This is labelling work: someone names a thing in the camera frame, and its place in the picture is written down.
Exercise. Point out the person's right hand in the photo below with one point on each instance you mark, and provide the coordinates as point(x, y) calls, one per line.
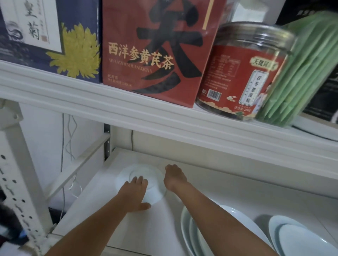
point(174, 176)

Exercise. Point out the person's left hand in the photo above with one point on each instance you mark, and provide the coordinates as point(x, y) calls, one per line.
point(134, 195)

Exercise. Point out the round printed pale green plate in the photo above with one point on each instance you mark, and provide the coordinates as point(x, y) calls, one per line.
point(155, 184)

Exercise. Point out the stack of pale green plates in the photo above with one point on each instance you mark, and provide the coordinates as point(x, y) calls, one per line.
point(251, 224)

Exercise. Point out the person's right forearm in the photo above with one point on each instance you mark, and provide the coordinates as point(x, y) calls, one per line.
point(224, 226)

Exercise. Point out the person's left forearm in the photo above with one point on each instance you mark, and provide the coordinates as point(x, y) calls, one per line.
point(92, 232)

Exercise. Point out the clear jar red label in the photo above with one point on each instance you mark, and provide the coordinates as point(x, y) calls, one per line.
point(237, 79)

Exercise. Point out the dark red tea box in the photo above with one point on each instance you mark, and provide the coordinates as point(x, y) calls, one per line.
point(158, 52)

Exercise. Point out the dark blue box yellow flower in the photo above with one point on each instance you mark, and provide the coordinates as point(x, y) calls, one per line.
point(79, 52)

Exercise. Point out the row of green sachets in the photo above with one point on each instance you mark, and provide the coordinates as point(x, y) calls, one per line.
point(298, 79)

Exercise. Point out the black tub bean picture label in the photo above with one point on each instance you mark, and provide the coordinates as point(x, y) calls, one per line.
point(324, 100)

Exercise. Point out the clear plastic packet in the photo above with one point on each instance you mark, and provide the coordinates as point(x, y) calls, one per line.
point(251, 10)

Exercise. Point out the tall black box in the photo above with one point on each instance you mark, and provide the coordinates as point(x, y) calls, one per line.
point(303, 10)

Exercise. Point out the grey metal rack post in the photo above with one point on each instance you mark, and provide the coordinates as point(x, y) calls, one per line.
point(107, 142)

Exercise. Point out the white metal rail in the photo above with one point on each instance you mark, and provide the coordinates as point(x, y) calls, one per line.
point(79, 163)

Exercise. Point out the white perforated rack post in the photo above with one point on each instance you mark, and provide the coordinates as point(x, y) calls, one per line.
point(18, 171)

